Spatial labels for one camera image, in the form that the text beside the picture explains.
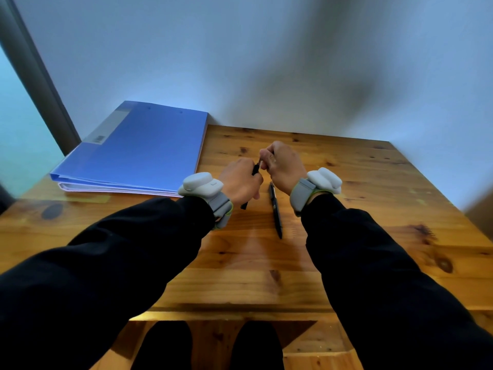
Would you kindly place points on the person's left forearm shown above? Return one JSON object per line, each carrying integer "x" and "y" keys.
{"x": 100, "y": 277}

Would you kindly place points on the person's right hand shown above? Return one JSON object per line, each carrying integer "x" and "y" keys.
{"x": 285, "y": 169}

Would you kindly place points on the black pen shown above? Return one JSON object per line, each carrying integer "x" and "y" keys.
{"x": 255, "y": 169}
{"x": 275, "y": 211}

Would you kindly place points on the blue document folder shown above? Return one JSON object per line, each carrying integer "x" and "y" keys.
{"x": 142, "y": 150}

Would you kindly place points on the brown wooden furniture piece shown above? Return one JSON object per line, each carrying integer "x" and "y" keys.
{"x": 482, "y": 217}

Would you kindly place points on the dark chair edge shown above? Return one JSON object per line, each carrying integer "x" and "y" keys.
{"x": 4, "y": 198}

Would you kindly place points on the person's right fingers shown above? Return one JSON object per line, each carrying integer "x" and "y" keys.
{"x": 267, "y": 157}

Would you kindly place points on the white grey left wrist tracker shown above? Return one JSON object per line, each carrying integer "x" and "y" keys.
{"x": 202, "y": 184}

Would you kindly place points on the person's right forearm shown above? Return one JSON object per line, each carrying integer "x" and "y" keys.
{"x": 385, "y": 288}

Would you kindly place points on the person's left leg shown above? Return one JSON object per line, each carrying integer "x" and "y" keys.
{"x": 163, "y": 346}

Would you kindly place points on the white grey right wrist tracker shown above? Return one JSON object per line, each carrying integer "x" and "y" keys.
{"x": 321, "y": 181}

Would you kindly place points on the grey window frame post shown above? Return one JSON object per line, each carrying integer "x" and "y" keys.
{"x": 38, "y": 84}

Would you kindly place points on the white grey wrist tracker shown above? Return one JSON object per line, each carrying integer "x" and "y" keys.
{"x": 321, "y": 181}
{"x": 202, "y": 184}

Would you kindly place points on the person's right leg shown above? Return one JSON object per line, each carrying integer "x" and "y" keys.
{"x": 257, "y": 346}

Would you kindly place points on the person's left hand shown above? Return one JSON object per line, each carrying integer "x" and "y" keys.
{"x": 237, "y": 181}

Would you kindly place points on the person's leg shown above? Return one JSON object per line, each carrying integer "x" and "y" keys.
{"x": 257, "y": 346}
{"x": 163, "y": 346}

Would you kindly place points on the person's left fingers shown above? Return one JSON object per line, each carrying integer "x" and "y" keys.
{"x": 259, "y": 185}

